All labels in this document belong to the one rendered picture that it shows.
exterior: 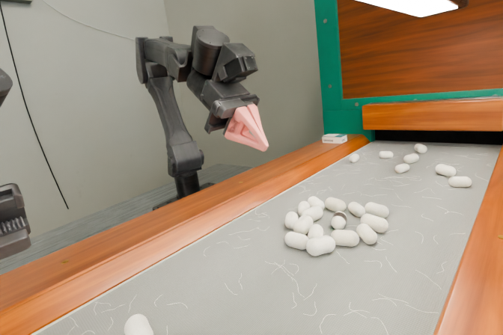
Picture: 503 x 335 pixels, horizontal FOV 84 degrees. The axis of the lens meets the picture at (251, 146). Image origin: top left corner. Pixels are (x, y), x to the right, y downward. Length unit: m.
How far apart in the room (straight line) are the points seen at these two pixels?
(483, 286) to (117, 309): 0.35
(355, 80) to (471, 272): 0.69
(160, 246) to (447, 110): 0.67
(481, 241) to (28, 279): 0.51
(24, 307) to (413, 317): 0.38
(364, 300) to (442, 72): 0.66
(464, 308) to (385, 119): 0.60
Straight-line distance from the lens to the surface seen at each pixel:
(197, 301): 0.34
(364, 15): 0.93
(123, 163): 2.46
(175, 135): 0.75
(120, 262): 0.42
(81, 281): 0.41
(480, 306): 0.30
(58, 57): 2.35
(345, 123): 0.95
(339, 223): 0.42
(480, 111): 0.79
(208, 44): 0.49
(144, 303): 0.37
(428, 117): 0.81
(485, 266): 0.35
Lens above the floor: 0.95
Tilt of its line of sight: 12 degrees down
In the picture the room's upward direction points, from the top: 8 degrees counter-clockwise
